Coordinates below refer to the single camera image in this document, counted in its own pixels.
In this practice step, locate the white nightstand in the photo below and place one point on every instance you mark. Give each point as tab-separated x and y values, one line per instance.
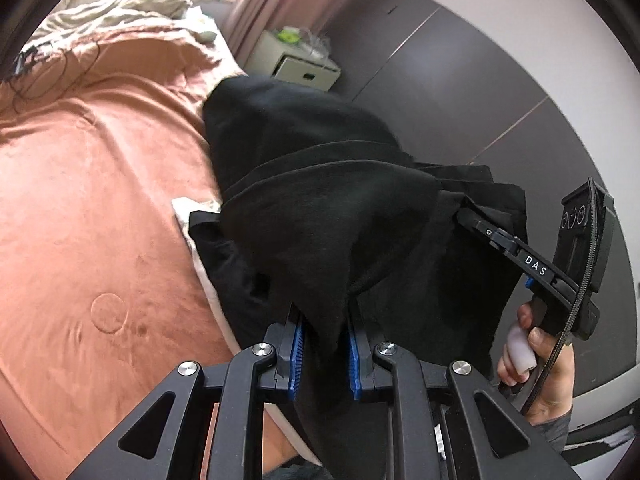
295	67

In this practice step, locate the pale green quilt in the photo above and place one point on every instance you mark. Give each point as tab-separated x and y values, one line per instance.
125	7

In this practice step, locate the orange blanket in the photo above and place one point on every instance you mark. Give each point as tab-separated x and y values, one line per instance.
100	185

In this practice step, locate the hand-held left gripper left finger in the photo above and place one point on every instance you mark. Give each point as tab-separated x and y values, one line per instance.
296	355

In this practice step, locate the person's right hand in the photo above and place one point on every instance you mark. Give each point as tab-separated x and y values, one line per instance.
555	385

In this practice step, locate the folded black clothes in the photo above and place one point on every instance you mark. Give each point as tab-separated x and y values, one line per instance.
225	270

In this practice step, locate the clear plastic bag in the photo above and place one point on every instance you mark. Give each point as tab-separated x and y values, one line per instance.
317	42

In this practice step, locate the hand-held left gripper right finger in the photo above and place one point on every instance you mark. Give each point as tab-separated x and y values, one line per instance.
355	360

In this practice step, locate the black jacket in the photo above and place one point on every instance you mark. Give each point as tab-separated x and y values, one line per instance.
325	185

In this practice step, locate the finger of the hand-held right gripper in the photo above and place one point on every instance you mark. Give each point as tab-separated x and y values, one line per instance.
487	232

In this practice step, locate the small green item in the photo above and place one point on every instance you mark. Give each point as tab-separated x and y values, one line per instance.
290	36

